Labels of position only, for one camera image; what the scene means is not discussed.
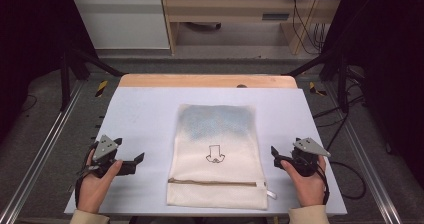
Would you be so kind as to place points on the light wooden desk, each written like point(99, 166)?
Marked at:
point(226, 9)

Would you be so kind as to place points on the person's left hand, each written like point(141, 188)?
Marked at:
point(93, 190)

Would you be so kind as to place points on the black metal stand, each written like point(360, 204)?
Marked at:
point(65, 80)

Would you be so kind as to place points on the person's right hand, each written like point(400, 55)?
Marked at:
point(310, 190)

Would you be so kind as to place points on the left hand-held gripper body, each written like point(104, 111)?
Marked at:
point(105, 147)

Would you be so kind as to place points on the white table mat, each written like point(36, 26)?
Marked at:
point(140, 117)

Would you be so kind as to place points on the wooden table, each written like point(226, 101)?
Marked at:
point(200, 80)

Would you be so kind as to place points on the grey desk label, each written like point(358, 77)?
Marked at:
point(275, 16)

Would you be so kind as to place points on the black curtain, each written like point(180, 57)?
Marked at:
point(30, 34)
point(393, 50)

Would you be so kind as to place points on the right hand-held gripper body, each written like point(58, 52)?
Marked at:
point(308, 147)

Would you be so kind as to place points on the yellow black tape strip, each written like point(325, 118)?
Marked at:
point(101, 88)
point(313, 89)

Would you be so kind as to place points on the aluminium floor rail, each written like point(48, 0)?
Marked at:
point(43, 144)
point(363, 150)

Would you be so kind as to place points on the cream mesh laundry bag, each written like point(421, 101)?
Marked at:
point(216, 177)

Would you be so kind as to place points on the white cabinet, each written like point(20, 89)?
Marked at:
point(123, 20)

